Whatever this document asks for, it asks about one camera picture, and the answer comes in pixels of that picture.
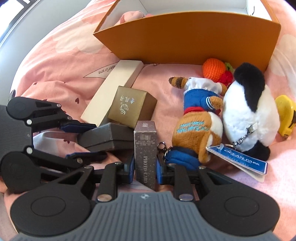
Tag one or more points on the orange cardboard box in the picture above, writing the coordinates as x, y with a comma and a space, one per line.
190, 32

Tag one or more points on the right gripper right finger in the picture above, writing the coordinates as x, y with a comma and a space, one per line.
227, 205

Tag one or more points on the dark grey box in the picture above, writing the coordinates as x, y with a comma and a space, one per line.
108, 137

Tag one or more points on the long white box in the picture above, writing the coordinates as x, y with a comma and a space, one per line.
123, 74

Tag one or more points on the panda plush toy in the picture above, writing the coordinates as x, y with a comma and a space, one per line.
250, 116

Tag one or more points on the window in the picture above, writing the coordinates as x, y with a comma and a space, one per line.
12, 12

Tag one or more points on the blue ocean park tag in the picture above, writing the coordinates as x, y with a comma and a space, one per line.
255, 168

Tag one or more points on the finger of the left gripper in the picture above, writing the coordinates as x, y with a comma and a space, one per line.
23, 171
42, 115

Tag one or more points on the orange crochet fruit toy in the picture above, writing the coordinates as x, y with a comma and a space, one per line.
218, 71

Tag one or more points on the grey photo card box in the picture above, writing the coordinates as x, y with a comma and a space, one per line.
145, 153

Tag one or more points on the brown raccoon plush toy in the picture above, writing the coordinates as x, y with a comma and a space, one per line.
200, 125

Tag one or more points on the pink folded cloth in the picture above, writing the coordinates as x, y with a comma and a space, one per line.
131, 16

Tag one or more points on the gold square box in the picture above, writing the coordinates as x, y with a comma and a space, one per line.
131, 105

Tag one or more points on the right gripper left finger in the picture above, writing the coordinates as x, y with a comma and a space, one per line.
64, 204

